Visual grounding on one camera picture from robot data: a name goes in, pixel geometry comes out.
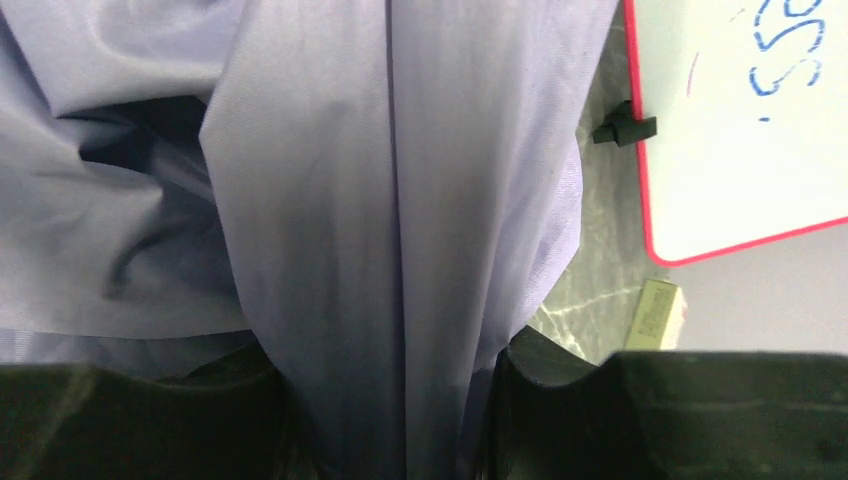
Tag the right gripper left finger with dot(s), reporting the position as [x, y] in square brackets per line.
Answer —
[229, 419]

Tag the red framed whiteboard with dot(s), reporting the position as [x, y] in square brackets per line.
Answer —
[738, 114]

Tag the white and black folding umbrella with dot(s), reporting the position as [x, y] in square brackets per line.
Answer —
[380, 192]

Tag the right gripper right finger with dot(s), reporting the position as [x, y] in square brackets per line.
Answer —
[666, 415]

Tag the small cream cardboard box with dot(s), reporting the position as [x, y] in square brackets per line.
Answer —
[658, 318]

